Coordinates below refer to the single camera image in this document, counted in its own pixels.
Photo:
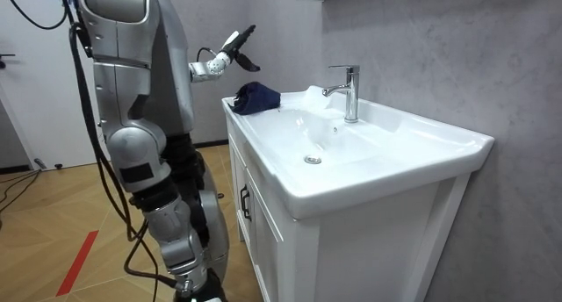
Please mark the dark blue towel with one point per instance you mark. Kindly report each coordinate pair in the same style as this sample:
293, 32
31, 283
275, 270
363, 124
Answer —
257, 99

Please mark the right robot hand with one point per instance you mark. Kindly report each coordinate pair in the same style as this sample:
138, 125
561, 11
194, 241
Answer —
215, 289

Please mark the robot legs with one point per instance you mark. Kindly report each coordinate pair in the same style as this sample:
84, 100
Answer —
217, 223

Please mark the chrome sink drain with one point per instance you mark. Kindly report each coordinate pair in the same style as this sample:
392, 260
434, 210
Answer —
312, 160

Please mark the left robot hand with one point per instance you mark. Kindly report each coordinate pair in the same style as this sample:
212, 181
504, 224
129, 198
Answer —
239, 40

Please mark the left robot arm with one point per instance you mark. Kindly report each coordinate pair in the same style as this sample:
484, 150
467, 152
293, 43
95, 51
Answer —
208, 68

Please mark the white sink vanity cabinet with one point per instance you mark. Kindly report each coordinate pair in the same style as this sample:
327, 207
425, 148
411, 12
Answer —
360, 232

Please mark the chrome faucet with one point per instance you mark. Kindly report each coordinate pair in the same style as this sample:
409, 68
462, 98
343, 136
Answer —
351, 95

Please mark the red floor tape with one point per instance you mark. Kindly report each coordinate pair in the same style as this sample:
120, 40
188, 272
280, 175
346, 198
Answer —
77, 263

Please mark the black baseboard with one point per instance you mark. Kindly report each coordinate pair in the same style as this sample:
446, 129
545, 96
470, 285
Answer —
211, 143

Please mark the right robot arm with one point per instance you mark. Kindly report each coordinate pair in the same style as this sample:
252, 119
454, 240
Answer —
136, 153

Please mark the robot body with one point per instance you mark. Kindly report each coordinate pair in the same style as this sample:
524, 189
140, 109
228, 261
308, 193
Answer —
175, 74

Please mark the metal door stopper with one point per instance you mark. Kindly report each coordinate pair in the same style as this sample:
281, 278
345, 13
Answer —
40, 163

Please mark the white door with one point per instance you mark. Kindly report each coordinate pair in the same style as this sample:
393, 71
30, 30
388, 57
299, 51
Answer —
39, 95

